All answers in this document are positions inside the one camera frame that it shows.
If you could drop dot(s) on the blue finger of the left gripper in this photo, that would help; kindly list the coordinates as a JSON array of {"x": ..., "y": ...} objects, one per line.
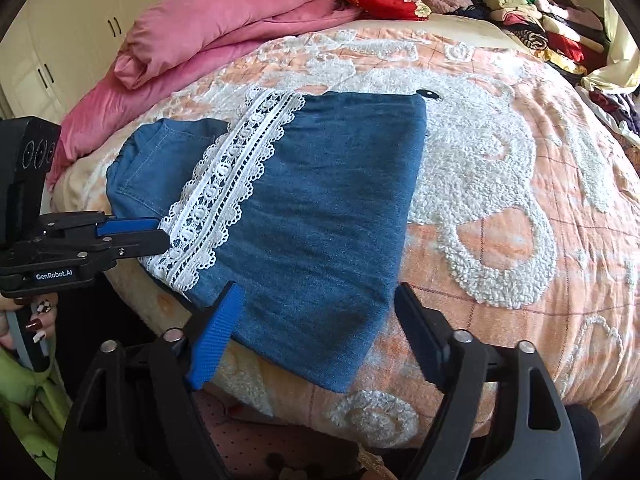
[{"x": 113, "y": 226}]

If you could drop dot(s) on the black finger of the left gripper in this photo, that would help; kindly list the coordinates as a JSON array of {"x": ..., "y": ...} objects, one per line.
[{"x": 135, "y": 244}]

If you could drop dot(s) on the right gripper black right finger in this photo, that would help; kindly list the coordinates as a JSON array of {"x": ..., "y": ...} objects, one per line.
[{"x": 427, "y": 333}]

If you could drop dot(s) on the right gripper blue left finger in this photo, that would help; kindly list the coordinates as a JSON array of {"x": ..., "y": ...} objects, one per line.
[{"x": 209, "y": 332}]

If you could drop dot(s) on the blue denim lace-trimmed pants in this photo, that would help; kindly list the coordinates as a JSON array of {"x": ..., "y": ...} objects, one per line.
[{"x": 301, "y": 200}]

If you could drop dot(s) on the left hand with painted nails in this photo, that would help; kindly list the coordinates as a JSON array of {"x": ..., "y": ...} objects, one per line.
[{"x": 42, "y": 310}]

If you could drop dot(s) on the peach white bear bedspread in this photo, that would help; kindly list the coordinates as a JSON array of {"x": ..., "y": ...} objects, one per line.
[{"x": 524, "y": 223}]

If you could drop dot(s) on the pink folded duvet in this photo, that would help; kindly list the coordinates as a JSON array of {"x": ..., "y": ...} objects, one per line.
[{"x": 171, "y": 45}]

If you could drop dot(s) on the floral laundry basket with clothes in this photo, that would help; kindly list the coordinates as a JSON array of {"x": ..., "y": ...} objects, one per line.
[{"x": 617, "y": 113}]

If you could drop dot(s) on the cream curtain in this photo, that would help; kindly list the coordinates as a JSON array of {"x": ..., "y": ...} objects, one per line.
[{"x": 621, "y": 73}]

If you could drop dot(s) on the stack of folded clothes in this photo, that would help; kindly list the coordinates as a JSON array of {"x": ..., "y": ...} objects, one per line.
[{"x": 570, "y": 38}]

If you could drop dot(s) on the red embroidered cloth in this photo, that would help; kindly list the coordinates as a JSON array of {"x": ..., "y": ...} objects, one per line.
[{"x": 393, "y": 10}]

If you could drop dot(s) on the cream wardrobe with handles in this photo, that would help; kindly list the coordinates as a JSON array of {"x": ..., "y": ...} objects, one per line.
[{"x": 55, "y": 51}]

